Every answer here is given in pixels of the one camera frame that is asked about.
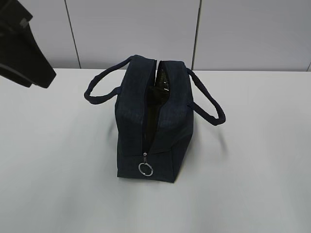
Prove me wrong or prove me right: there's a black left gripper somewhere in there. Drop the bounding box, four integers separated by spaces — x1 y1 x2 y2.
0 0 56 88

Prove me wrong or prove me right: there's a silver zipper pull ring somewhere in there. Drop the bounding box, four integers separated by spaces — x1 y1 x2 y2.
138 151 154 177

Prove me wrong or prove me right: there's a dark navy fabric lunch bag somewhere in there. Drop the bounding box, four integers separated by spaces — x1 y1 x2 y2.
84 55 226 183

